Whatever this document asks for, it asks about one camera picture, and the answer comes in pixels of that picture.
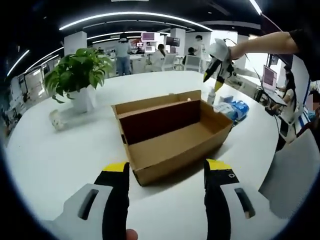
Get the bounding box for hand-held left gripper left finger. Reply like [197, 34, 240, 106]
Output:
[62, 161, 131, 240]

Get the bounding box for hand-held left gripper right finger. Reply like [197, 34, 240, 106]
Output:
[203, 158, 272, 240]

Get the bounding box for small clear bottle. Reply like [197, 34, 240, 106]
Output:
[206, 87, 216, 105]

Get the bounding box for blue tissue pack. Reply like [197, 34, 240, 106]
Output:
[225, 99, 250, 122]

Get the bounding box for brown cardboard shoe box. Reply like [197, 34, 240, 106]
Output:
[111, 89, 234, 187]

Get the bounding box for person's left hand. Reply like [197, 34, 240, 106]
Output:
[125, 228, 139, 240]

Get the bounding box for white office chair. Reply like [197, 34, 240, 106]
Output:
[186, 54, 202, 72]

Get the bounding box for laptop with pink screen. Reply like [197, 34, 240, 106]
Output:
[259, 64, 287, 106]

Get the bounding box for dark standing screen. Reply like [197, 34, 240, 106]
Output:
[166, 36, 181, 47]

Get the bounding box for white ceiling light strip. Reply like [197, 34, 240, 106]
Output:
[86, 29, 171, 41]
[6, 49, 30, 77]
[58, 11, 213, 32]
[248, 0, 263, 13]

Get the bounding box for person's black shirt sleeve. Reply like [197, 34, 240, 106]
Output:
[287, 28, 320, 81]

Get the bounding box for green potted plant white pot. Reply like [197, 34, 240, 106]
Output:
[44, 47, 114, 113]

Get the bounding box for pink wall screen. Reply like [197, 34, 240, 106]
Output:
[141, 32, 157, 42]

